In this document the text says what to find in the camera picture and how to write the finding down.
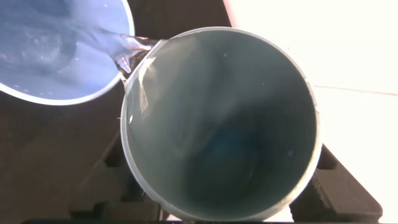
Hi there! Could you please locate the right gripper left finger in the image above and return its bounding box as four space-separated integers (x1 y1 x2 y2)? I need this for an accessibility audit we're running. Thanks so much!
67 130 163 222

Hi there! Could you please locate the light blue plastic cup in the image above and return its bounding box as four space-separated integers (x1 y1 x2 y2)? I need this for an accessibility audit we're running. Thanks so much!
0 0 136 106

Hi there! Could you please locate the teal plastic cup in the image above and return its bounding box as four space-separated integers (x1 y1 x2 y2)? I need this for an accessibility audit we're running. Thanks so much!
119 26 323 222

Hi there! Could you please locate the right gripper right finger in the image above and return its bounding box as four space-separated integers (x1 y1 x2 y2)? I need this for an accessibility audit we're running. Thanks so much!
288 144 384 223

